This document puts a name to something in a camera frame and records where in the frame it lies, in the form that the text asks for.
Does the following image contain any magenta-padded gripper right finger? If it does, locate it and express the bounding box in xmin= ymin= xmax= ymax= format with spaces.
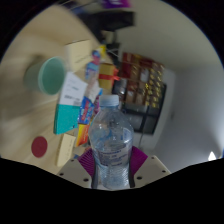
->
xmin=128 ymin=145 xmax=172 ymax=188

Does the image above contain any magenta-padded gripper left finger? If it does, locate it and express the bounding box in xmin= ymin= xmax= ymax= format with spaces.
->
xmin=56 ymin=147 xmax=99 ymax=189

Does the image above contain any clear plastic water bottle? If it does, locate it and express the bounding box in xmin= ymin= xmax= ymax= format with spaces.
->
xmin=87 ymin=94 xmax=135 ymax=190

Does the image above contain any orange red book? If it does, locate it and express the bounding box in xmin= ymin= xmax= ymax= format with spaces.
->
xmin=75 ymin=123 xmax=91 ymax=148

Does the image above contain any flat round red coaster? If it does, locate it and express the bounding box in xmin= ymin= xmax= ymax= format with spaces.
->
xmin=30 ymin=135 xmax=49 ymax=158

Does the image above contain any dark glass door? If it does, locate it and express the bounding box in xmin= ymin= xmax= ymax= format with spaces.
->
xmin=121 ymin=83 xmax=168 ymax=136

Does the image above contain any blue colourful book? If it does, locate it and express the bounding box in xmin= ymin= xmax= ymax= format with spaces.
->
xmin=78 ymin=96 xmax=96 ymax=126

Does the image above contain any white printed paper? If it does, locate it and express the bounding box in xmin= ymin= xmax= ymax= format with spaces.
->
xmin=59 ymin=70 xmax=89 ymax=107

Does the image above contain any wooden shelf unit with trophies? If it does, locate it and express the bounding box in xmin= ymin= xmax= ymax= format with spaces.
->
xmin=111 ymin=51 xmax=167 ymax=111

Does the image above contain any pale green cup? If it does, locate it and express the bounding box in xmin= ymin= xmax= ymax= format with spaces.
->
xmin=23 ymin=55 xmax=68 ymax=96

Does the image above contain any yellow gift box red ribbon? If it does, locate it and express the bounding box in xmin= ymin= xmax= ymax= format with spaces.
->
xmin=98 ymin=62 xmax=120 ymax=91

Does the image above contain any blue and red flyer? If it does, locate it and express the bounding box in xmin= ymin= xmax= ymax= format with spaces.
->
xmin=84 ymin=49 xmax=103 ymax=81

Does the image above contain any beige book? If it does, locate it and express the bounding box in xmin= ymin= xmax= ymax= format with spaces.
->
xmin=64 ymin=39 xmax=93 ymax=73

